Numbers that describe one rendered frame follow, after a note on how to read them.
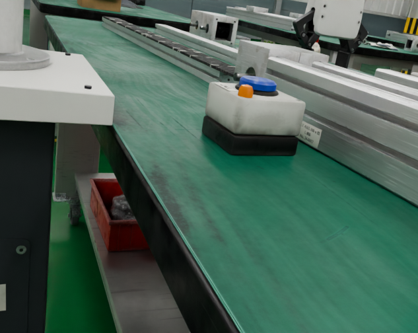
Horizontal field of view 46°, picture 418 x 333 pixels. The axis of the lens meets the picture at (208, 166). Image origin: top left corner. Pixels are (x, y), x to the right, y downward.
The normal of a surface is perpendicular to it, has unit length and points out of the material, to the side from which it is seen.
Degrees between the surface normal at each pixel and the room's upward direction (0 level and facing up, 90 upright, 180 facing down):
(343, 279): 0
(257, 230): 0
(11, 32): 91
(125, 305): 0
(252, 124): 90
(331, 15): 94
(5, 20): 91
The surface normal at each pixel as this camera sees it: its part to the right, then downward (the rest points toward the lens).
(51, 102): 0.34, 0.36
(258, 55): -0.90, 0.00
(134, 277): 0.15, -0.93
